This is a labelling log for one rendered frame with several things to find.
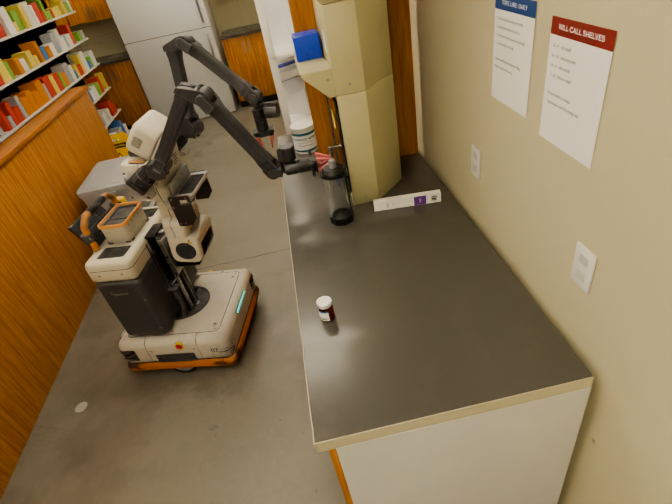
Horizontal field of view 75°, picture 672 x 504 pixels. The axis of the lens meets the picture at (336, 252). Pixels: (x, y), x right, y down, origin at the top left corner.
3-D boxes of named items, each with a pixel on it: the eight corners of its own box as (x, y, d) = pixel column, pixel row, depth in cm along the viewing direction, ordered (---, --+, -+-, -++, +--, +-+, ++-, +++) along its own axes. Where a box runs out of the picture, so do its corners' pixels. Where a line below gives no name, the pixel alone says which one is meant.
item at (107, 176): (161, 184, 393) (146, 150, 373) (148, 218, 344) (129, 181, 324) (115, 194, 392) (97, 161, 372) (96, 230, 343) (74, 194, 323)
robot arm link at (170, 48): (168, 36, 203) (156, 38, 194) (195, 34, 200) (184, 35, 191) (191, 133, 223) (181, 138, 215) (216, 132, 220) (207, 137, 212)
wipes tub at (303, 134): (317, 142, 251) (311, 117, 242) (319, 151, 241) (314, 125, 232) (294, 147, 251) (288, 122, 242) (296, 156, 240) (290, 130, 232)
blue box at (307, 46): (319, 52, 179) (315, 28, 174) (322, 57, 171) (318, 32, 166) (296, 57, 179) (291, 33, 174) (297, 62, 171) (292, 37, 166)
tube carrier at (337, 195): (356, 209, 184) (348, 162, 172) (353, 223, 176) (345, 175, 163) (331, 210, 186) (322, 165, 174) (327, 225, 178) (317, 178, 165)
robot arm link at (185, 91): (182, 70, 163) (174, 79, 155) (217, 88, 167) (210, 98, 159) (152, 164, 188) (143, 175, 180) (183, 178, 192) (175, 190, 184)
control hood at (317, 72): (325, 75, 187) (320, 50, 181) (336, 97, 161) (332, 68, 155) (298, 81, 187) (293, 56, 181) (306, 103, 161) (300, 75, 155)
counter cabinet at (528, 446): (399, 235, 327) (387, 118, 274) (547, 535, 162) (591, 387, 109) (311, 255, 325) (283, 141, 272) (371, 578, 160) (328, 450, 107)
